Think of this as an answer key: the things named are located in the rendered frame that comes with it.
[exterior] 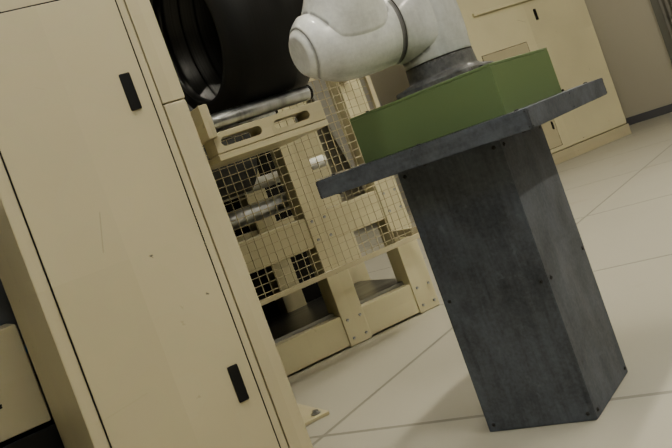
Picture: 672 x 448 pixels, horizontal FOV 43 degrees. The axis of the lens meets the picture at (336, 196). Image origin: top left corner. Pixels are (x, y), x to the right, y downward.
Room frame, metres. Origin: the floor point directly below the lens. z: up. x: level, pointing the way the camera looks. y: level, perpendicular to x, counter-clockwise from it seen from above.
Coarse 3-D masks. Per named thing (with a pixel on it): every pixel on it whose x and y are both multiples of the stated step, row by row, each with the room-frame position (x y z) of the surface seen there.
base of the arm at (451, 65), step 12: (468, 48) 1.84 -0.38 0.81; (432, 60) 1.82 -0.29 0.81; (444, 60) 1.81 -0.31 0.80; (456, 60) 1.81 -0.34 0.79; (468, 60) 1.83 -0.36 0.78; (408, 72) 1.87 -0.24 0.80; (420, 72) 1.83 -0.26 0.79; (432, 72) 1.82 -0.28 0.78; (444, 72) 1.81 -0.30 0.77; (456, 72) 1.78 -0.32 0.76; (420, 84) 1.83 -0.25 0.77; (432, 84) 1.82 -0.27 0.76; (396, 96) 1.86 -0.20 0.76
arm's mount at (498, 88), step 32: (512, 64) 1.72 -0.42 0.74; (544, 64) 1.86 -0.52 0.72; (416, 96) 1.72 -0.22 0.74; (448, 96) 1.68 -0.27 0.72; (480, 96) 1.65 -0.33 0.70; (512, 96) 1.67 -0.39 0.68; (544, 96) 1.81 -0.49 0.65; (384, 128) 1.78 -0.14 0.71; (416, 128) 1.73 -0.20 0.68; (448, 128) 1.70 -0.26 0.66
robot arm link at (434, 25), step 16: (400, 0) 1.79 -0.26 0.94; (416, 0) 1.80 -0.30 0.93; (432, 0) 1.81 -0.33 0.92; (448, 0) 1.83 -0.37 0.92; (416, 16) 1.79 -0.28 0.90; (432, 16) 1.80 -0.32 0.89; (448, 16) 1.82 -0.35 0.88; (416, 32) 1.79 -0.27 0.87; (432, 32) 1.80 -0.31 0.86; (448, 32) 1.81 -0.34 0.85; (464, 32) 1.84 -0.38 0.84; (416, 48) 1.80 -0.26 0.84; (432, 48) 1.81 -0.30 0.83; (448, 48) 1.81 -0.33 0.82; (464, 48) 1.84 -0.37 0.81; (400, 64) 1.86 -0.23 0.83; (416, 64) 1.84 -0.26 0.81
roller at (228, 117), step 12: (276, 96) 2.51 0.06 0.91; (288, 96) 2.52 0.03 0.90; (300, 96) 2.54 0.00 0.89; (312, 96) 2.56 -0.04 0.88; (240, 108) 2.45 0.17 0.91; (252, 108) 2.47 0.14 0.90; (264, 108) 2.49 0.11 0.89; (276, 108) 2.51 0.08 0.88; (216, 120) 2.41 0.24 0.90; (228, 120) 2.43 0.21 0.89; (240, 120) 2.46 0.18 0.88
